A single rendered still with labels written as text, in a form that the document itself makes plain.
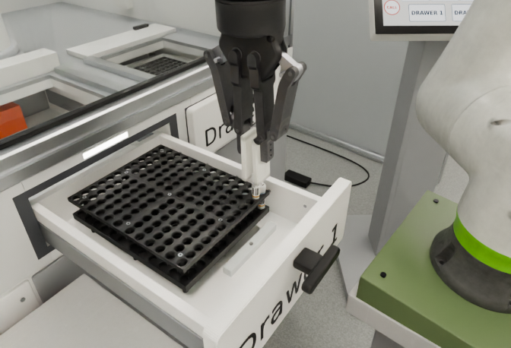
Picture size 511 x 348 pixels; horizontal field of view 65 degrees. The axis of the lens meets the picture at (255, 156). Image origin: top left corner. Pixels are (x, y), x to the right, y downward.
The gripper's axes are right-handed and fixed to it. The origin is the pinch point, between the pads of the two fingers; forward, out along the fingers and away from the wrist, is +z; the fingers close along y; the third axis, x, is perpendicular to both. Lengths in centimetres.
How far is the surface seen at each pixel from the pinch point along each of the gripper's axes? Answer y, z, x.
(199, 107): -21.3, 3.2, 12.3
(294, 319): -16, 96, 42
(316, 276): 13.9, 5.8, -8.7
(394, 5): -7, -5, 71
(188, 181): -10.1, 6.3, -3.0
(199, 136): -21.4, 9.0, 11.5
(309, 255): 11.8, 5.8, -6.5
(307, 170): -57, 95, 125
